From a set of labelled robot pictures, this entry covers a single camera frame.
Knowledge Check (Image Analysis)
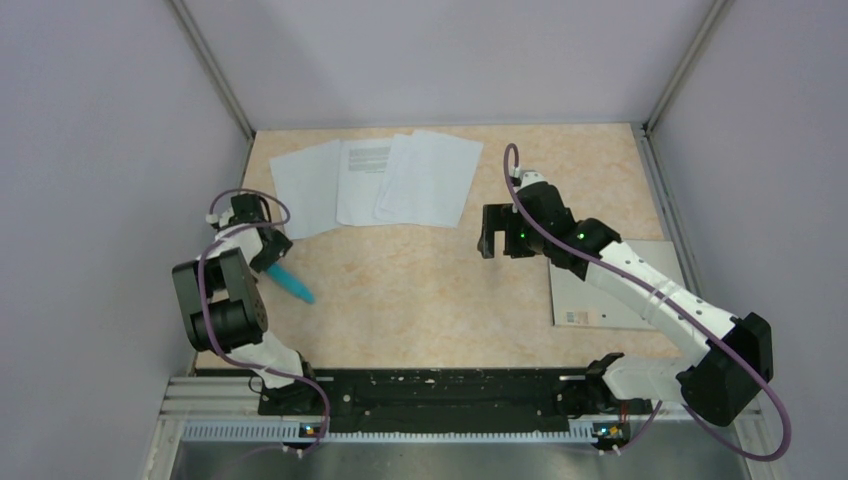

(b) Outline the grey black folder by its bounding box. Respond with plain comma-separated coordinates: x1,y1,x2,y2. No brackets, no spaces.
548,239,684,331

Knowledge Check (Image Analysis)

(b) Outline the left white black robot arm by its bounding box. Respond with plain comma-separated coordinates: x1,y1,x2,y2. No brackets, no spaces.
172,188,321,415

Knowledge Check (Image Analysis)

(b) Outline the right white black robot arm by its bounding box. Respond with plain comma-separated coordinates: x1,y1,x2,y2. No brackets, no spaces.
477,180,773,427

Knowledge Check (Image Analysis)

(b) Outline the top right paper sheet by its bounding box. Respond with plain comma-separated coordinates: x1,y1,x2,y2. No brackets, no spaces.
386,130,483,228

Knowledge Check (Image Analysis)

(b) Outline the cyan marker pen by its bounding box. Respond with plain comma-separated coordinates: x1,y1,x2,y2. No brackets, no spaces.
266,264,315,304

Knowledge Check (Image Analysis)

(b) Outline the lower right paper sheet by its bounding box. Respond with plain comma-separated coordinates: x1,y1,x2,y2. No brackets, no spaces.
373,134,412,224

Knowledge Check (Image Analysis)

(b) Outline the printed white paper sheet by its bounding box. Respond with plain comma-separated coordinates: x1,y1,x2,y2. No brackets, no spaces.
336,138,392,227

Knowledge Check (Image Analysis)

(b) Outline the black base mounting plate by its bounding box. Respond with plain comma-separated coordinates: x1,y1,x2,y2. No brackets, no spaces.
258,368,652,434

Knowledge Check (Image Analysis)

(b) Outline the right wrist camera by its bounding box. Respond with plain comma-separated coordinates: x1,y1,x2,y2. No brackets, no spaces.
510,170,547,191

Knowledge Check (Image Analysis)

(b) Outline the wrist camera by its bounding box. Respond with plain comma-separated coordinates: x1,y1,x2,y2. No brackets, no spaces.
510,170,547,191
205,208,233,232

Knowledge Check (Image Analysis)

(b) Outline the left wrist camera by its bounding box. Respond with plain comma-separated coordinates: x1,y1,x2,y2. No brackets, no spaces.
205,208,233,232

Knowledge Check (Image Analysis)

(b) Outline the aluminium rail frame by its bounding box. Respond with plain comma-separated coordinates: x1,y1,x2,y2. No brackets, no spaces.
144,376,787,479

